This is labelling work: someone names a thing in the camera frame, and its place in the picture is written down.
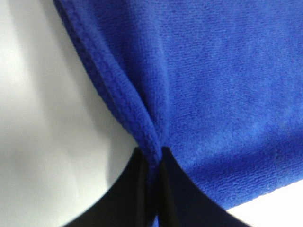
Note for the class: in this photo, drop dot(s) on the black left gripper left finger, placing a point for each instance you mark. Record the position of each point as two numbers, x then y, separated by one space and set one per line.
124 205

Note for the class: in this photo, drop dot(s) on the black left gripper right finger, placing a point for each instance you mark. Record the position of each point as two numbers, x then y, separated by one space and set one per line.
182 204

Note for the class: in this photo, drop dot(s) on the blue microfibre towel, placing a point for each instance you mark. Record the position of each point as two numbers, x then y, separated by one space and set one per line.
219 82

